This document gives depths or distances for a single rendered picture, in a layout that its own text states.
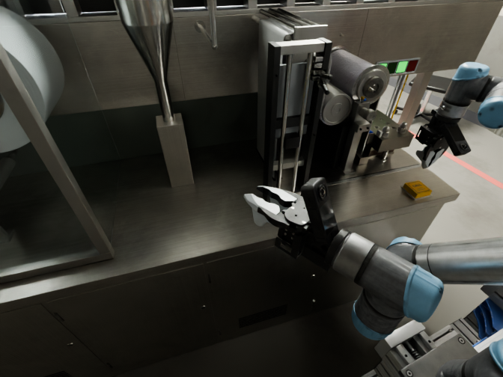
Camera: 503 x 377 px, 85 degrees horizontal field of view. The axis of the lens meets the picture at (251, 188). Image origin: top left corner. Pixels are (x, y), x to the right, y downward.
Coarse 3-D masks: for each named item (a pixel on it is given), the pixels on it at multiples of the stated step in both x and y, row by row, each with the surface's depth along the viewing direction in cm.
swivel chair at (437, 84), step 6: (414, 78) 320; (432, 78) 320; (438, 78) 320; (444, 78) 320; (432, 84) 305; (438, 84) 305; (444, 84) 305; (432, 90) 301; (438, 90) 297; (444, 90) 294; (426, 96) 325; (426, 102) 328; (396, 108) 353; (402, 108) 349; (420, 108) 348; (420, 114) 337; (426, 114) 338; (432, 114) 338
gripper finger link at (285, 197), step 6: (258, 186) 59; (264, 186) 58; (264, 192) 58; (270, 192) 57; (276, 192) 57; (282, 192) 57; (270, 198) 59; (276, 198) 57; (282, 198) 55; (288, 198) 55; (294, 198) 55; (276, 204) 59; (282, 204) 55; (288, 204) 55
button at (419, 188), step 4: (404, 184) 108; (408, 184) 107; (412, 184) 107; (416, 184) 107; (420, 184) 107; (408, 188) 107; (412, 188) 105; (416, 188) 105; (420, 188) 105; (424, 188) 105; (428, 188) 105; (412, 192) 105; (416, 192) 104; (420, 192) 104; (424, 192) 104; (428, 192) 104; (416, 196) 104; (420, 196) 104
